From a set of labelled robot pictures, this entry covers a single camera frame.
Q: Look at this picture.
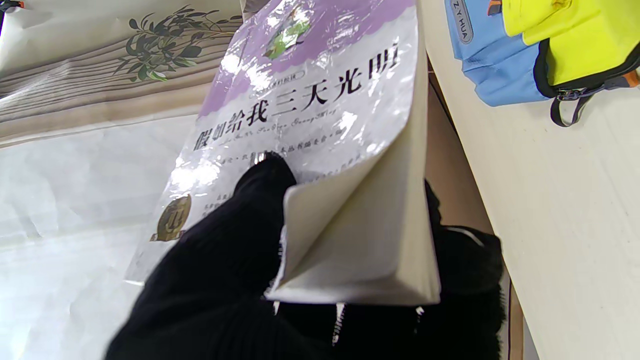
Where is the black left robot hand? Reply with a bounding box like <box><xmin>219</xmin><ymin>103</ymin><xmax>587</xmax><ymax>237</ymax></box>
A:
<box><xmin>105</xmin><ymin>152</ymin><xmax>504</xmax><ymax>360</ymax></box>

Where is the purple cover book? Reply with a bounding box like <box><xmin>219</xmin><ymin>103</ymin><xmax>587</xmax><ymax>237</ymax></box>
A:
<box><xmin>125</xmin><ymin>0</ymin><xmax>442</xmax><ymax>306</ymax></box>

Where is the blue and yellow school backpack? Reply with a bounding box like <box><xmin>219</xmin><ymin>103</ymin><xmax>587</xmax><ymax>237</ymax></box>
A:
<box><xmin>444</xmin><ymin>0</ymin><xmax>640</xmax><ymax>128</ymax></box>

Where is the white sheer curtain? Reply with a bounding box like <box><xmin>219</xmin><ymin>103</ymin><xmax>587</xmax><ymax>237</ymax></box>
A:
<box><xmin>0</xmin><ymin>114</ymin><xmax>201</xmax><ymax>360</ymax></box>

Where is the beige curtain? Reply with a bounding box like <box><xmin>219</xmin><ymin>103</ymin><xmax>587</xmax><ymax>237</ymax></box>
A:
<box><xmin>0</xmin><ymin>0</ymin><xmax>248</xmax><ymax>148</ymax></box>

